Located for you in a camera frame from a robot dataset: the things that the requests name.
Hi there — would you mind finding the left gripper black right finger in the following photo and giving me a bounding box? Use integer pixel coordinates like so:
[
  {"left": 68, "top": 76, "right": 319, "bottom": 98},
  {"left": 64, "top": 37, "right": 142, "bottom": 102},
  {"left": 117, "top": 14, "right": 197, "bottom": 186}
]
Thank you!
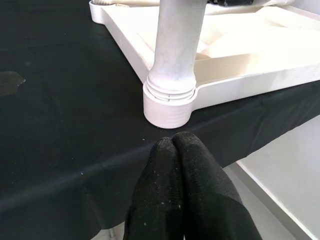
[{"left": 173, "top": 131, "right": 263, "bottom": 240}]

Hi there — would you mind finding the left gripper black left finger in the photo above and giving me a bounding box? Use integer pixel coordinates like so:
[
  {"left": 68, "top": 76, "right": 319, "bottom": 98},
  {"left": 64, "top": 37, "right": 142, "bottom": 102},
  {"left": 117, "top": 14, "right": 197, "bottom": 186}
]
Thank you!
[{"left": 124, "top": 136, "right": 185, "bottom": 240}]

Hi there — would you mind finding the white plastic table top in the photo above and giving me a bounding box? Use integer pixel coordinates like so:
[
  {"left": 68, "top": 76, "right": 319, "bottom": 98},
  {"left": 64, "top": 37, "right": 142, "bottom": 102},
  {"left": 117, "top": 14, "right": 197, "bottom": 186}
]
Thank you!
[{"left": 89, "top": 0, "right": 320, "bottom": 130}]

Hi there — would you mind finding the clear cross-shaped tape patch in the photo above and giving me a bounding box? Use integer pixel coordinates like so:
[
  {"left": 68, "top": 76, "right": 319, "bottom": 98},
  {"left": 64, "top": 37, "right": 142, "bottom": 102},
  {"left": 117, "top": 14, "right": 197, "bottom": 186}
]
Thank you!
[{"left": 0, "top": 71, "right": 27, "bottom": 97}]

